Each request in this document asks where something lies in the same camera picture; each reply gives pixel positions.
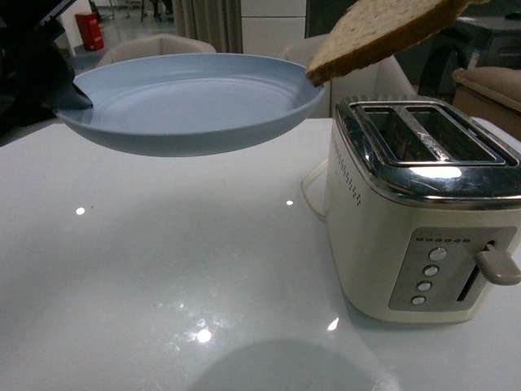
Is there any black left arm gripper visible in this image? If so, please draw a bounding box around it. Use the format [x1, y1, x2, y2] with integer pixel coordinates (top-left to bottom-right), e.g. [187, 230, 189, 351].
[1, 0, 94, 137]

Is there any light blue plate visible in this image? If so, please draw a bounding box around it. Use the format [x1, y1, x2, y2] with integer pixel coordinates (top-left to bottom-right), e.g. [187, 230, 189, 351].
[57, 53, 324, 157]

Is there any slice of brown bread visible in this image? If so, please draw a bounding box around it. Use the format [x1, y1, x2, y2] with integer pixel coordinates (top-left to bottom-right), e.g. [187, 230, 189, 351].
[306, 0, 482, 86]

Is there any red bin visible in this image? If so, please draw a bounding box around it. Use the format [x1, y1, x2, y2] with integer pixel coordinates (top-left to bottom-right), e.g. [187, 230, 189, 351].
[75, 12, 104, 51]

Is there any left grey armchair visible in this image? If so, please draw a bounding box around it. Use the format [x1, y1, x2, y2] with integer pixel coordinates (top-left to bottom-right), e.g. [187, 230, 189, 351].
[96, 33, 217, 68]

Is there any grey armchair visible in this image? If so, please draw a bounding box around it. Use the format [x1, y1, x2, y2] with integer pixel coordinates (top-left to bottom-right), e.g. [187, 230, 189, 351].
[277, 34, 417, 118]
[96, 33, 217, 68]

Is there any beige curtain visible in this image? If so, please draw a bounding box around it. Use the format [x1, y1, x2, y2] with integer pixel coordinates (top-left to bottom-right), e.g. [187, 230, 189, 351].
[173, 0, 243, 53]

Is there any white drawer cabinet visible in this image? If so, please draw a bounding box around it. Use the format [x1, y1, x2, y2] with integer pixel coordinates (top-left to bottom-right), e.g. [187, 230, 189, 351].
[240, 0, 307, 57]

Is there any right grey armchair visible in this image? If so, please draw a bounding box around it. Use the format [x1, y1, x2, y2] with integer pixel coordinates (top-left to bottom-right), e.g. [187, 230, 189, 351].
[277, 34, 417, 118]

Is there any cream and chrome toaster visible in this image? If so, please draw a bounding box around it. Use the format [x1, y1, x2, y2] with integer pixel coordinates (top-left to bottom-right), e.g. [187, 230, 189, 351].
[325, 97, 520, 323]

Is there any beige sofa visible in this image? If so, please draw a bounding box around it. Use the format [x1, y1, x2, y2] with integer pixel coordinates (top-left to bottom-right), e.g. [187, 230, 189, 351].
[452, 67, 520, 140]

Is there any black washing machine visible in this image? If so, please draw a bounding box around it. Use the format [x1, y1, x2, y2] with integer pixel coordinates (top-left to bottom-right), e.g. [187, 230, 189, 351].
[418, 16, 520, 101]

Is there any white toaster power cable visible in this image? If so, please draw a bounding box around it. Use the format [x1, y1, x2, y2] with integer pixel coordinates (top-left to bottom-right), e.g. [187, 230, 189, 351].
[300, 159, 329, 224]

